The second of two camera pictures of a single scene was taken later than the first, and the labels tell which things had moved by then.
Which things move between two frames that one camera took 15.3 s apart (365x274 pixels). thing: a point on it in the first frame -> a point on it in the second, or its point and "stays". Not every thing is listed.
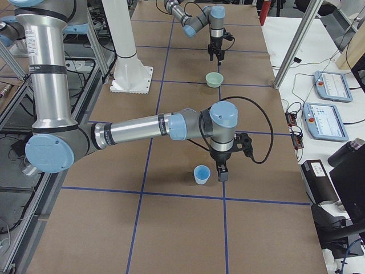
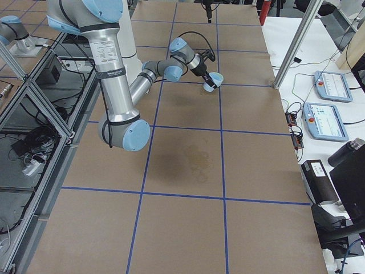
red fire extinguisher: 264,11 stays
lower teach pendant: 324,122 stays
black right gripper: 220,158 -> 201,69
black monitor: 349,180 stays
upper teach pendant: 332,86 stays
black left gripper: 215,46 -> 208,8
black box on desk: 317,182 stays
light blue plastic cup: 201,173 -> 217,78
